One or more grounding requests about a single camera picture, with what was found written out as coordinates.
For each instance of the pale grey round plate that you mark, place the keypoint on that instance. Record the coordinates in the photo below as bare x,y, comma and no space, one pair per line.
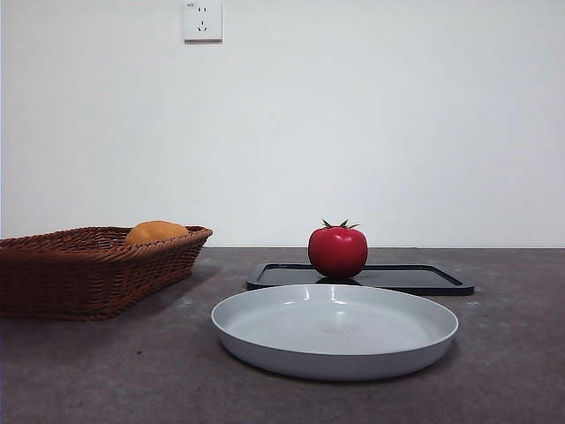
331,335

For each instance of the red tomato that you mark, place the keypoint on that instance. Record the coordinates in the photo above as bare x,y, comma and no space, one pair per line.
337,252

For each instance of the black rectangular tray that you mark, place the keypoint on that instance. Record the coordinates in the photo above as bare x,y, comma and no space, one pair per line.
397,278

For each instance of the brown wicker basket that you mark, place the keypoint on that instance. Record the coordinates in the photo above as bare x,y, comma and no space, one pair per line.
88,278

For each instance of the white wall socket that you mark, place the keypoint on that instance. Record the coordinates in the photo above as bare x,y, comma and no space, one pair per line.
203,22

